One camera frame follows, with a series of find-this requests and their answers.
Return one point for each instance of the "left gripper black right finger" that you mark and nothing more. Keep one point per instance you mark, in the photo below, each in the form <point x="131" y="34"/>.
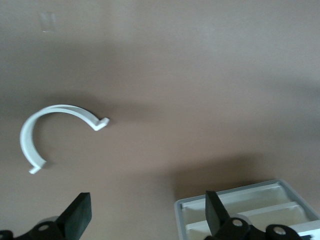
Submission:
<point x="215" y="215"/>

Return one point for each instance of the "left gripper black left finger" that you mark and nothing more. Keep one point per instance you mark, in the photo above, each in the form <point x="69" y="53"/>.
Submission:
<point x="77" y="215"/>

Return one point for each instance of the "white plastic drawer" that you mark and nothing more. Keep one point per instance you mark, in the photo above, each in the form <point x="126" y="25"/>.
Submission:
<point x="250" y="191"/>
<point x="307" y="226"/>
<point x="270" y="209"/>

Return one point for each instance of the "white drawer cabinet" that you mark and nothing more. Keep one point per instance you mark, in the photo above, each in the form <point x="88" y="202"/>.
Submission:
<point x="180" y="220"/>

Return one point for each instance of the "white curved plastic piece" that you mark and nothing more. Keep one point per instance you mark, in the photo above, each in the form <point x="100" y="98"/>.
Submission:
<point x="25" y="140"/>

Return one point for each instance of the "clear tape patch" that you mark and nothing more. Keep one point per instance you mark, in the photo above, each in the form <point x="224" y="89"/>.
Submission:
<point x="48" y="23"/>

